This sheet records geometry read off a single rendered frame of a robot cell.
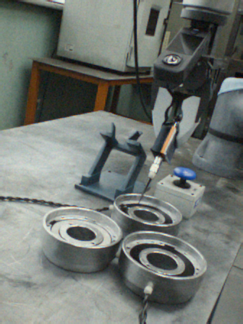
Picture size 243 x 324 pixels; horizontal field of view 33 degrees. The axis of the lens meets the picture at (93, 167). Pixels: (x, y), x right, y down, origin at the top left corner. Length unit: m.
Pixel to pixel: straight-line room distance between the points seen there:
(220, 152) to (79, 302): 0.64
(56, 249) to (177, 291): 0.15
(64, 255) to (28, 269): 0.05
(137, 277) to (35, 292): 0.12
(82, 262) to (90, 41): 2.49
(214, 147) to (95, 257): 0.60
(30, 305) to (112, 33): 2.49
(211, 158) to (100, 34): 1.96
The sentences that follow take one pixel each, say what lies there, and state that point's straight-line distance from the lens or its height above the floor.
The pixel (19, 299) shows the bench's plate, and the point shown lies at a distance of 0.47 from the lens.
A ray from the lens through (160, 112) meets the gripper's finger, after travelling 0.69.
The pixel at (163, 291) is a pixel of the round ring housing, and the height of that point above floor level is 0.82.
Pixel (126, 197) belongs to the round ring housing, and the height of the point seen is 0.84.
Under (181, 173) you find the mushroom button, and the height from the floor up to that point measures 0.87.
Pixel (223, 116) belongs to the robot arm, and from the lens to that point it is 1.02.
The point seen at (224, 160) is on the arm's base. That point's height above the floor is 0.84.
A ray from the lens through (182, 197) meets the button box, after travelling 0.72.
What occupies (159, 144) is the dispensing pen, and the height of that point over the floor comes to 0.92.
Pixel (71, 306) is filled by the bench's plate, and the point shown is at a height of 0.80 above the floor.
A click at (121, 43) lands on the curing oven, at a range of 2.80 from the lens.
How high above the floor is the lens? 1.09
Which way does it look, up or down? 19 degrees down
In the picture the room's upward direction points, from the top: 11 degrees clockwise
